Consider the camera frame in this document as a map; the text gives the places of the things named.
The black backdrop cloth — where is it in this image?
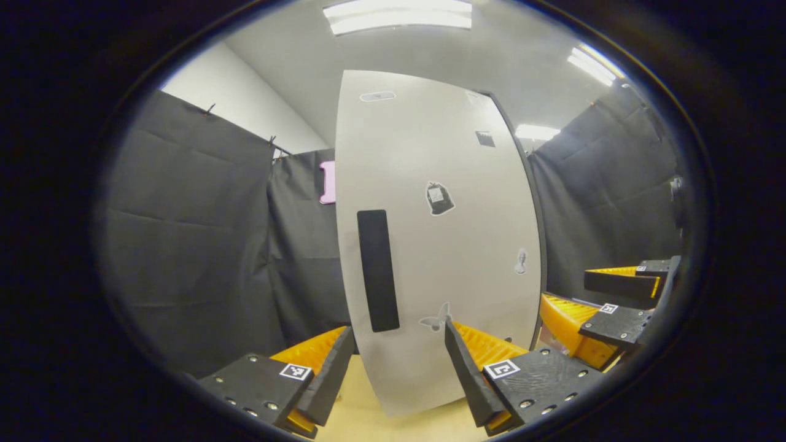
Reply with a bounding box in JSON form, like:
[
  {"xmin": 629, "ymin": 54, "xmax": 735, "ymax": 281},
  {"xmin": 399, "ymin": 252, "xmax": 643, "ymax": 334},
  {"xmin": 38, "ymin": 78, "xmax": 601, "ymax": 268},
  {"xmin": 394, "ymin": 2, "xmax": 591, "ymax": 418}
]
[{"xmin": 97, "ymin": 86, "xmax": 687, "ymax": 376}]

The small ceiling light panel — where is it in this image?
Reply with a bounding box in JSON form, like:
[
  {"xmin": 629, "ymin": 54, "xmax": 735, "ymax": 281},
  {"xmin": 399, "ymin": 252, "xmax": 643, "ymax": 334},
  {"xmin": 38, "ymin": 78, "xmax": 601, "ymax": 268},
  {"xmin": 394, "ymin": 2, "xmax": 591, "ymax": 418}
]
[{"xmin": 514, "ymin": 123, "xmax": 561, "ymax": 141}]

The large ceiling light panel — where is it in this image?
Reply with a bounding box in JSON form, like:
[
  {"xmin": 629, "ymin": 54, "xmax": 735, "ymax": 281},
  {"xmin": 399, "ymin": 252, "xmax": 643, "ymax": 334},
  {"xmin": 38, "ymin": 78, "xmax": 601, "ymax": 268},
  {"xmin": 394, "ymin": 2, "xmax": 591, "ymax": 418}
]
[{"xmin": 323, "ymin": 0, "xmax": 474, "ymax": 36}]

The long ceiling light panel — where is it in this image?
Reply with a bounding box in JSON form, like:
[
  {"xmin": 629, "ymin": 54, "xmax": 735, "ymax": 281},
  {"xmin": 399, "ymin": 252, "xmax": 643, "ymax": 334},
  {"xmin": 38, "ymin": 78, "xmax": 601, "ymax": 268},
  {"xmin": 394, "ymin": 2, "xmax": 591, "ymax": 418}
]
[{"xmin": 566, "ymin": 44, "xmax": 625, "ymax": 87}]

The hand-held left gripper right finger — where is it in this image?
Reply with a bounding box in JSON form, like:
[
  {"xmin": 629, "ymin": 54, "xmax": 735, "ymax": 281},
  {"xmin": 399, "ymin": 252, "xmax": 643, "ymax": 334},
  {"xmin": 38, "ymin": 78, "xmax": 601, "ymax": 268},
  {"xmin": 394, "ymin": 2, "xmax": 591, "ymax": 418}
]
[{"xmin": 443, "ymin": 317, "xmax": 606, "ymax": 437}]

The grey cabinet door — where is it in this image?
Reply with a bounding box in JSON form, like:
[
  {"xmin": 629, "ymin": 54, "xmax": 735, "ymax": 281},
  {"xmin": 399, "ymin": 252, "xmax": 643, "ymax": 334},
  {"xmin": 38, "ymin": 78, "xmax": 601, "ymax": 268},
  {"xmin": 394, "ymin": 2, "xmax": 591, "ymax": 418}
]
[{"xmin": 334, "ymin": 69, "xmax": 543, "ymax": 419}]

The black cabinet door handle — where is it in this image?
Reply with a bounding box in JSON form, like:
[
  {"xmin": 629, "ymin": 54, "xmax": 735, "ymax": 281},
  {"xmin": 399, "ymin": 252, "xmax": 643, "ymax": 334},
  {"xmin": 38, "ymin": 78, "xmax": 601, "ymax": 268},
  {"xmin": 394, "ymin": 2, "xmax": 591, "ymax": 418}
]
[{"xmin": 356, "ymin": 209, "xmax": 401, "ymax": 333}]

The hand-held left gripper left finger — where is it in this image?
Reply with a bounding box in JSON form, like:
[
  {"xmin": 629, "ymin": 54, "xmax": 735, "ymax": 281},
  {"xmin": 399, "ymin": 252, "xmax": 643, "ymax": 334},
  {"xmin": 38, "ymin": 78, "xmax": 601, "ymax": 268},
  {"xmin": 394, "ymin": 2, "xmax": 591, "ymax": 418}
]
[{"xmin": 196, "ymin": 325, "xmax": 357, "ymax": 440}]

